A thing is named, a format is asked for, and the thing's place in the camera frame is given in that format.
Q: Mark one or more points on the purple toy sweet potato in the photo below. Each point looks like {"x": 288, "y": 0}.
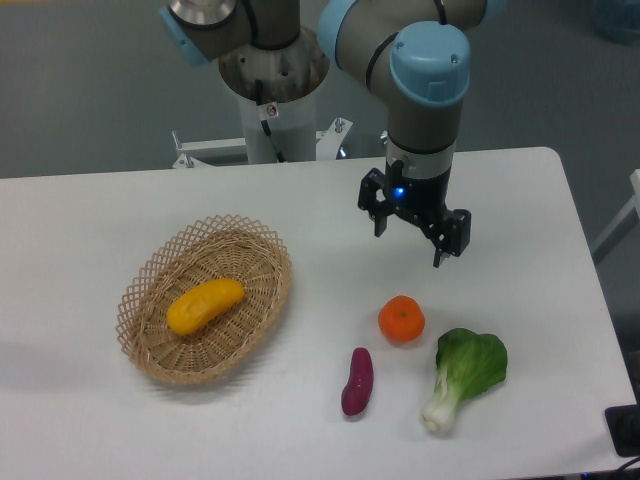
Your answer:
{"x": 359, "y": 386}

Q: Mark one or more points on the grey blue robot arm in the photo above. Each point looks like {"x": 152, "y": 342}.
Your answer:
{"x": 413, "y": 56}

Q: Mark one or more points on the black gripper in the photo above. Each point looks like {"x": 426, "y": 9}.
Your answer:
{"x": 420, "y": 202}

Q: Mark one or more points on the white furniture leg right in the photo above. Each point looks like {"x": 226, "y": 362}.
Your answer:
{"x": 619, "y": 226}

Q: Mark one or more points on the orange toy tangerine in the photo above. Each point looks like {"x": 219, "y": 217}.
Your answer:
{"x": 401, "y": 320}

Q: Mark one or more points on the black device at table edge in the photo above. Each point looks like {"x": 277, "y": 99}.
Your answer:
{"x": 623, "y": 425}

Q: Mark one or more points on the yellow toy mango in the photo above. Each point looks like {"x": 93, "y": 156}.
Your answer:
{"x": 195, "y": 308}

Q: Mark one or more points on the green toy bok choy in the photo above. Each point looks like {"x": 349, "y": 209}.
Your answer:
{"x": 468, "y": 364}

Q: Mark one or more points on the woven wicker basket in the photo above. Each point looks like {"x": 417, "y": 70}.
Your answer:
{"x": 229, "y": 246}

